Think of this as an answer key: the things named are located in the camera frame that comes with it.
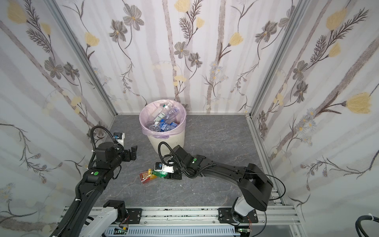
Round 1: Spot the red yellow drink bottle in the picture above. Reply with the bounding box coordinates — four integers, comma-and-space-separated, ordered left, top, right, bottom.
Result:
139, 169, 157, 183

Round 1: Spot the blue label water bottle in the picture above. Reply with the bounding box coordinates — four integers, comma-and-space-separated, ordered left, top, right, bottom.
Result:
149, 124, 161, 132

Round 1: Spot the blue label bottle white cap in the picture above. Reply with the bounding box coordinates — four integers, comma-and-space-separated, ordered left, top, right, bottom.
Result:
158, 121, 177, 132

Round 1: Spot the clear bottle green cap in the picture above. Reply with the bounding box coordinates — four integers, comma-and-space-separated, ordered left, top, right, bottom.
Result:
152, 102, 173, 122

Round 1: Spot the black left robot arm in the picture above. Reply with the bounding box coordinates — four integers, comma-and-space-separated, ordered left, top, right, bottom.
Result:
51, 125, 138, 237

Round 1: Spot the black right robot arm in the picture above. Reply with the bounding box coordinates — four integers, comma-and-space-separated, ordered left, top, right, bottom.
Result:
158, 142, 273, 222

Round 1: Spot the cream plastic waste bin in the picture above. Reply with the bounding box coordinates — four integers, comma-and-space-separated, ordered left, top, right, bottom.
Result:
140, 99, 187, 156

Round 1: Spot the pink bin liner bag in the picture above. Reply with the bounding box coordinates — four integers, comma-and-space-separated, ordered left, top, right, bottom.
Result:
139, 99, 187, 140

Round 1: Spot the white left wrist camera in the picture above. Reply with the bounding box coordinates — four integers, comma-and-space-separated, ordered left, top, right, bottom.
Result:
113, 132, 125, 146

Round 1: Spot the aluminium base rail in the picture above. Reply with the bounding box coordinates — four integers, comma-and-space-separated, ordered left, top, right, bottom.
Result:
78, 205, 306, 237

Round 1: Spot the white slotted cable duct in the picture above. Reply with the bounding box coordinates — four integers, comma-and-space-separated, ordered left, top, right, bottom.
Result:
101, 226, 241, 237

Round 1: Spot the black cable bottom right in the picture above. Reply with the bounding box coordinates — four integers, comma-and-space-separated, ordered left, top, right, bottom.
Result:
355, 214, 379, 237

